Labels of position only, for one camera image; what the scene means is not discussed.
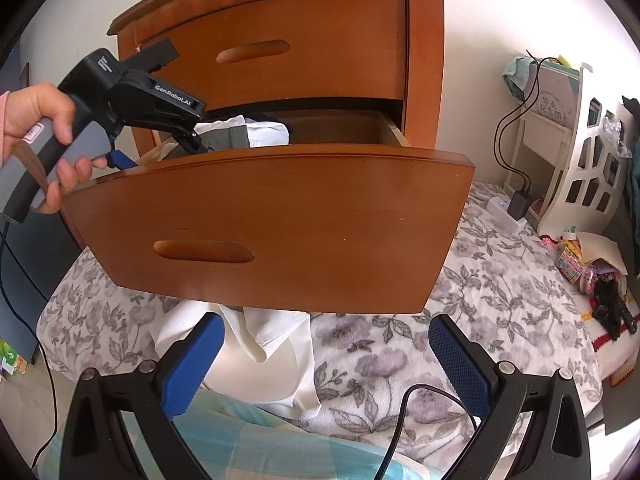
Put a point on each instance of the open wooden drawer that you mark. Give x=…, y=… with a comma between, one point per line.
x=349, y=217

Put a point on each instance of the teal plaid fabric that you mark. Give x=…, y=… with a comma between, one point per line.
x=235, y=440

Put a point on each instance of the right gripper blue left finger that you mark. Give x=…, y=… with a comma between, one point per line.
x=186, y=363

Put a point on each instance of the black power adapter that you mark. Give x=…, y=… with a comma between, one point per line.
x=519, y=204

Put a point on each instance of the white power strip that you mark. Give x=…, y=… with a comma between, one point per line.
x=498, y=209

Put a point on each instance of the white cloth garment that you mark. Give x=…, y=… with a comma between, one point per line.
x=266, y=359

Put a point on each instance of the white decorative shelf rack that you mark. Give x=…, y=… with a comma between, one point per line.
x=593, y=174

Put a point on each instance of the white bedside cabinet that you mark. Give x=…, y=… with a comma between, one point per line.
x=548, y=94

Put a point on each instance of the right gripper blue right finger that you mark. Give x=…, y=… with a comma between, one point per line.
x=466, y=364

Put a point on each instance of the wooden dresser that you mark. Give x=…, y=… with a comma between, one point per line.
x=240, y=52

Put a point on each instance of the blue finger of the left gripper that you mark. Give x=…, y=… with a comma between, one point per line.
x=118, y=160

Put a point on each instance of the colourful toy pile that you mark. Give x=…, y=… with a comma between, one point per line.
x=594, y=265

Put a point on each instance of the person's left hand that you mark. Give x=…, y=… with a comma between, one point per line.
x=20, y=110

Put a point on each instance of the floral grey white blanket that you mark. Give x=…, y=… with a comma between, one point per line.
x=372, y=371

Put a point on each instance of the white grey clothes in drawer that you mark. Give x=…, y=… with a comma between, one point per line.
x=241, y=132

